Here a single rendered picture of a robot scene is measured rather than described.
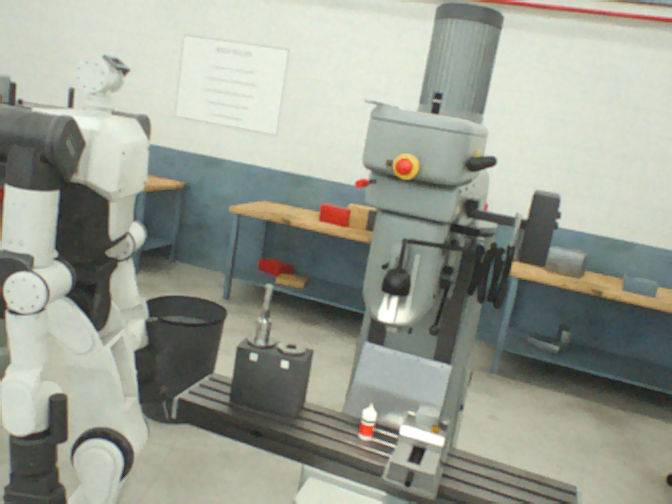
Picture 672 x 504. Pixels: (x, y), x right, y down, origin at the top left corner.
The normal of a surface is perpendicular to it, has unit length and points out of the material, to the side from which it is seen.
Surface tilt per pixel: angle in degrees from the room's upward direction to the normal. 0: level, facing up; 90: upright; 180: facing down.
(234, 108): 90
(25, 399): 90
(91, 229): 98
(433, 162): 90
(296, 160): 90
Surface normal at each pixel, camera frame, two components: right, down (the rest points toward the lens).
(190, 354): 0.42, 0.33
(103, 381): -0.04, 0.61
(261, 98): -0.32, 0.15
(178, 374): 0.22, 0.31
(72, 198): -0.04, 0.39
